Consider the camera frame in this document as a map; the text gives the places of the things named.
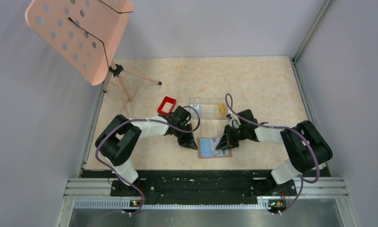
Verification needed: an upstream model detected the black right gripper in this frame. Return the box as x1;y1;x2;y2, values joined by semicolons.
216;124;247;151

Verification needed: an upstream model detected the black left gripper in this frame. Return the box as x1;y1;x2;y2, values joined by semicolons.
175;122;197;150

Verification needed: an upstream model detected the brown leather card holder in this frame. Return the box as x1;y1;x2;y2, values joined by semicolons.
197;137;232;159

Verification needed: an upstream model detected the clear acrylic card box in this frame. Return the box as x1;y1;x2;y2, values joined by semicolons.
189;97;231;120

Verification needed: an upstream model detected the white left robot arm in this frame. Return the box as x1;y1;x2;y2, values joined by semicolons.
95;106;198;196

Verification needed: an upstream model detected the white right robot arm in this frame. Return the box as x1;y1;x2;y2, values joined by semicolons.
216;109;333;195

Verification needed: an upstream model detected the red plastic box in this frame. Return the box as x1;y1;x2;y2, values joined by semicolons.
157;96;176;115

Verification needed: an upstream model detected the pink perforated music stand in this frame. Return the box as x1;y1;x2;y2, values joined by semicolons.
25;0;162;101

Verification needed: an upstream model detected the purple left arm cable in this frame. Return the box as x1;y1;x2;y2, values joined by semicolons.
95;105;201;217

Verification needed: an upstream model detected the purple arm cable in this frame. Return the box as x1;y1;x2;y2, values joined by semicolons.
95;105;201;217
225;93;321;217

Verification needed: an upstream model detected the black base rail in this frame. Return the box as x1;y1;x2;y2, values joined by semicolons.
81;170;298;205

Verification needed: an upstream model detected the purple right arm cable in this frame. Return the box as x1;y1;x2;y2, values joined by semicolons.
225;93;321;217

